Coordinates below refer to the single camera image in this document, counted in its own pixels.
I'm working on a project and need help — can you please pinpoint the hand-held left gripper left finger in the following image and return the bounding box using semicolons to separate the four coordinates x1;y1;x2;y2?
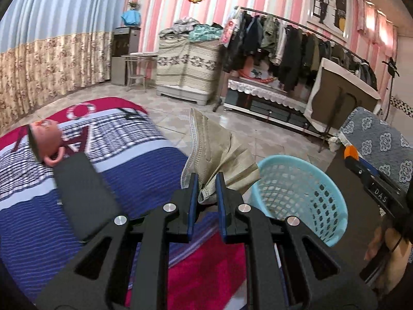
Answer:
35;172;200;310

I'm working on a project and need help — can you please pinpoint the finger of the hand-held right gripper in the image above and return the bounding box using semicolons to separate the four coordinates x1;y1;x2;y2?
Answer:
358;158;388;178
344;157;368;183

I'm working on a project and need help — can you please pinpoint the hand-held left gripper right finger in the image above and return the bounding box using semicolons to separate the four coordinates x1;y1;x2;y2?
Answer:
216;171;378;310

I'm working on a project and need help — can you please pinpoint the light blue plastic basket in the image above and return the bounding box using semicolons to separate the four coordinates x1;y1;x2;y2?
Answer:
248;155;349;247

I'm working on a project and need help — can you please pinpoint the person's right hand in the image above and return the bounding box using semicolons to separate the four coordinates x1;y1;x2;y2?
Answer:
366;224;413;298

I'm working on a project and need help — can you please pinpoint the brown panel with white cover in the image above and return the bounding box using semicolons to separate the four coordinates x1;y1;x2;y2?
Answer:
304;57;382;130

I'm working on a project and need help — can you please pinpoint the black tripod stand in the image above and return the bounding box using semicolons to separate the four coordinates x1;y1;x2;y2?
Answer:
376;56;401;120

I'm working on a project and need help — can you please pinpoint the grey covered appliance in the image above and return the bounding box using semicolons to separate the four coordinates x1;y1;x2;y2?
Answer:
156;84;215;106

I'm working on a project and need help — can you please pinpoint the black flat rectangular case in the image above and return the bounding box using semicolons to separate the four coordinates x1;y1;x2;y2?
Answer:
52;153;127;243

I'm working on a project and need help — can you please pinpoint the low television cabinet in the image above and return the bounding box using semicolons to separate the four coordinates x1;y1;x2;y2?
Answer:
224;77;326;136

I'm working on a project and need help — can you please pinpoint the silver lace cloth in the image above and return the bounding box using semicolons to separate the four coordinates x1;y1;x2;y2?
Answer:
227;78;307;112

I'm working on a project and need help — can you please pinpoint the row of hanging dark clothes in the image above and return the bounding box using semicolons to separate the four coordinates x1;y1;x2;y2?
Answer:
221;10;378;92

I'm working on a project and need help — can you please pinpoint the pink printed board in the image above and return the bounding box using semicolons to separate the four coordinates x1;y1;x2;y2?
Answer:
240;65;286;88

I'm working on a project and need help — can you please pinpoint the beige patterned cover cloth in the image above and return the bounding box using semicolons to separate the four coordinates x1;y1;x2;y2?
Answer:
156;35;223;99

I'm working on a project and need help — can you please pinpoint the pink window valance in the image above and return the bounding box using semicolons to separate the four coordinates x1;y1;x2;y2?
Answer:
355;0;399;44

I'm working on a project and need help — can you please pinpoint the small metal side table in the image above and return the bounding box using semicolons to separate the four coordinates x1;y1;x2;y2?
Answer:
121;52;158;92

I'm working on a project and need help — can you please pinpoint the pink cup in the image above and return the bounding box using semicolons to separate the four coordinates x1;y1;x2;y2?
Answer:
27;120;67;168

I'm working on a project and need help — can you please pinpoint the striped blue red blanket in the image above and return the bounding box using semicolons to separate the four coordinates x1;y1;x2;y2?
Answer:
0;96;291;307

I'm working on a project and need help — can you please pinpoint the teal patterned cloth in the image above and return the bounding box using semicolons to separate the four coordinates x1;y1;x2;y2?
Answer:
187;24;224;42

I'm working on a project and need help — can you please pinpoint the dark small cabinet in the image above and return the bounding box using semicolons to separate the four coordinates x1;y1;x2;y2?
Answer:
110;26;142;87

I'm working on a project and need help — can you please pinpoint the pink hanging packet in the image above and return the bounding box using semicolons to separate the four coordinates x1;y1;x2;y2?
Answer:
220;12;239;47

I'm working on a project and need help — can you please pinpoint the grey patterned cloth pile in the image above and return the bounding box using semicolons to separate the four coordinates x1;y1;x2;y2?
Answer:
160;17;201;39

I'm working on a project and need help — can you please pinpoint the metal clothes rack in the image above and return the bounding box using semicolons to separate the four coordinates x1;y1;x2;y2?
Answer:
213;6;378;112

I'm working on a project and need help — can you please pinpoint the blue wrapped vase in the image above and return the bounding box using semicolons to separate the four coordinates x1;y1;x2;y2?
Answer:
121;9;142;26

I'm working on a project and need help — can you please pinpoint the blue and floral curtain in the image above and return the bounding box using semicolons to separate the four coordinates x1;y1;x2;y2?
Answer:
0;0;134;126

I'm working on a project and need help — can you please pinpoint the framed wall poster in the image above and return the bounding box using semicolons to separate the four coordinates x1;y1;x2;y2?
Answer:
306;0;354;42

